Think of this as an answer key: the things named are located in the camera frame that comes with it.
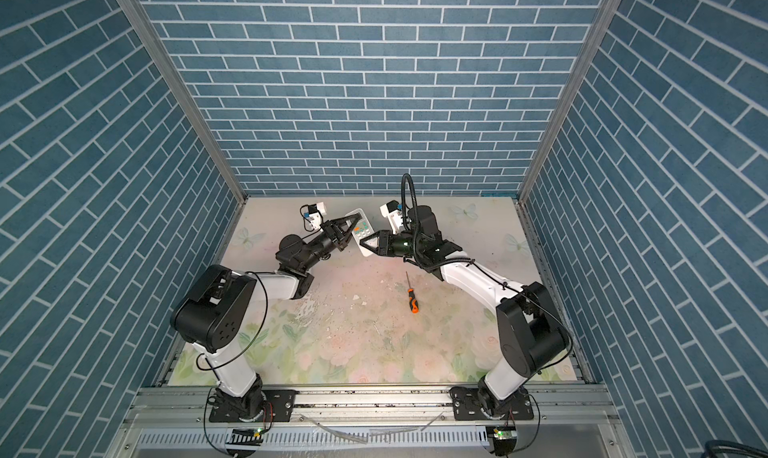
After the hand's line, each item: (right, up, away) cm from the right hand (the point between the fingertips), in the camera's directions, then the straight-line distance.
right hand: (360, 241), depth 79 cm
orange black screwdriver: (+15, -19, +12) cm, 27 cm away
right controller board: (+37, -49, -5) cm, 61 cm away
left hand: (0, +5, +1) cm, 5 cm away
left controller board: (-27, -48, -6) cm, 55 cm away
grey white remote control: (+1, +3, +1) cm, 3 cm away
